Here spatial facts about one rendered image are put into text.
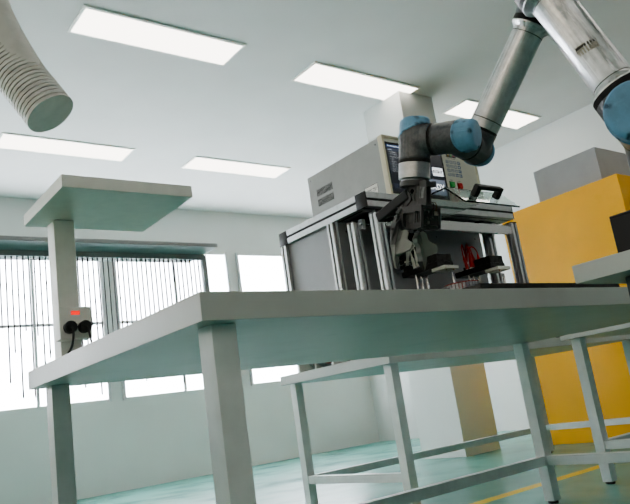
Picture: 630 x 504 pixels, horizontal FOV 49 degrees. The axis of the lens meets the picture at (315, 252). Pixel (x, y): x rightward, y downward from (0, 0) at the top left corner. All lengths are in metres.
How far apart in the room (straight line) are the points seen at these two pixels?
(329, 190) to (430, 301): 0.91
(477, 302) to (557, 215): 4.39
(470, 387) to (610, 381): 1.15
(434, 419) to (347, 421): 3.83
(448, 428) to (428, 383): 0.42
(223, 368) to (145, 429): 7.18
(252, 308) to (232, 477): 0.28
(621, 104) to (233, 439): 0.96
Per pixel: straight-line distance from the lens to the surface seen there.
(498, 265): 2.24
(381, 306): 1.41
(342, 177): 2.29
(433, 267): 2.04
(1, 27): 2.53
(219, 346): 1.22
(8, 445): 7.90
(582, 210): 5.87
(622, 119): 1.49
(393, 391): 3.33
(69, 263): 2.12
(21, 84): 2.40
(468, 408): 6.15
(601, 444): 3.71
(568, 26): 1.60
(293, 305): 1.27
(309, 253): 2.20
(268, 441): 9.16
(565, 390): 6.00
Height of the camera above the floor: 0.53
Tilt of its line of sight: 13 degrees up
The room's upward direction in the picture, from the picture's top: 8 degrees counter-clockwise
